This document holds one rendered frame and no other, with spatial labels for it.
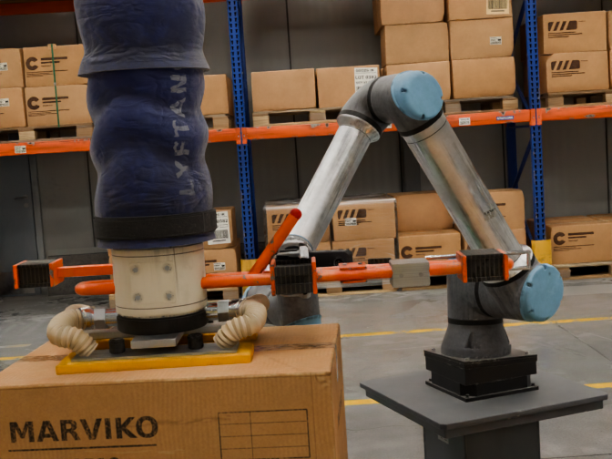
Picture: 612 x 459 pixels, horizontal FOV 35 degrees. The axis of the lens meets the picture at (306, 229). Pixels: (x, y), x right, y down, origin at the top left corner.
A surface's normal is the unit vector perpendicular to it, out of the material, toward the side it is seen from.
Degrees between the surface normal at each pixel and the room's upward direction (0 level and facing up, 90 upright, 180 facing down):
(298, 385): 90
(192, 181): 75
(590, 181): 90
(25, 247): 90
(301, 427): 90
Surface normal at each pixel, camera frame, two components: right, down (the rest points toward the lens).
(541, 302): 0.59, 0.08
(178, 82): 0.76, 0.07
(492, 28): 0.04, 0.04
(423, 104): 0.47, -0.09
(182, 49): 0.69, -0.20
